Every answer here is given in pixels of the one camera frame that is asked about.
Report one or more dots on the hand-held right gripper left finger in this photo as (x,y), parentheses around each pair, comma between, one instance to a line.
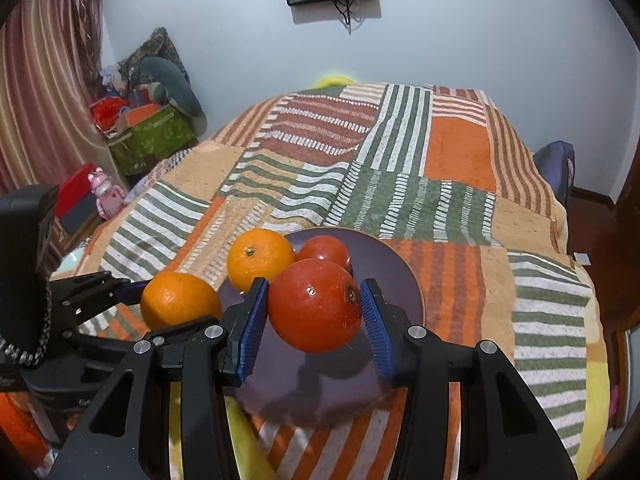
(252,325)

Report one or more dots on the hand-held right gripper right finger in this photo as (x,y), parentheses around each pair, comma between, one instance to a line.
(374,325)

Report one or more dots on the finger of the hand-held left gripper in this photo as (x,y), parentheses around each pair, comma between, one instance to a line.
(131,292)
(107,344)

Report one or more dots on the plain orange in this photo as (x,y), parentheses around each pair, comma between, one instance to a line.
(177,302)

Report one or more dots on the purple plate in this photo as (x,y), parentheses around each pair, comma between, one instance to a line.
(395,275)

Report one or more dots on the large red pomegranate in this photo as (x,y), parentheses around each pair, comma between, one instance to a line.
(315,305)

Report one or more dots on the orange with green stem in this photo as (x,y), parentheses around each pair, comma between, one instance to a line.
(257,260)

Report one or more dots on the small red tomato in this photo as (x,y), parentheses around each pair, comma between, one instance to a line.
(326,254)

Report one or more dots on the red box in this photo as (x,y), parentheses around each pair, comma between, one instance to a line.
(75,190)

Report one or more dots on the pink toy figure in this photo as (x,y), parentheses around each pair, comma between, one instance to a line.
(105,195)

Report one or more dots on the yellow banana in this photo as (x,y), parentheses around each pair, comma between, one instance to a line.
(245,440)

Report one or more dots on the green patterned storage box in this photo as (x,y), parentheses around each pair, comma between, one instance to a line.
(150,142)

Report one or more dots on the striped pink curtain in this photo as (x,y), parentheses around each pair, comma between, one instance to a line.
(40,85)

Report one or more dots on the striped patchwork blanket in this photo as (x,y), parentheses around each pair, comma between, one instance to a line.
(400,160)

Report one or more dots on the camouflage cushion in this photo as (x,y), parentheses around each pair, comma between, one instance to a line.
(160,47)

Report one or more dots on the yellow pillow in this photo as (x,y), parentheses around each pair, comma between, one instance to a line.
(334,79)

